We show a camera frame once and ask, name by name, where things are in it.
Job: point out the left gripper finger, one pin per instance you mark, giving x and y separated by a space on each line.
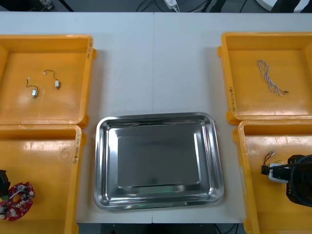
4 182

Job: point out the white power adapter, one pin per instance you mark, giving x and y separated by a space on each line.
171 3

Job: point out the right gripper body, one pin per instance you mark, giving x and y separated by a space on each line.
293 180

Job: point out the round red circuit board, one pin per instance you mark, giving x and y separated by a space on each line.
23 195

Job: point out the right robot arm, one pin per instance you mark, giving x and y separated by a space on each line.
307 180

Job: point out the yellow-orange plastic bin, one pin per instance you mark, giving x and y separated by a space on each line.
48 170
268 107
268 209
48 107

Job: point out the white round base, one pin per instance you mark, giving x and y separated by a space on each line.
282 5

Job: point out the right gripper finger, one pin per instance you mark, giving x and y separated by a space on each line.
265 170

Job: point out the steel tray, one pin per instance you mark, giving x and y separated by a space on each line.
158 158

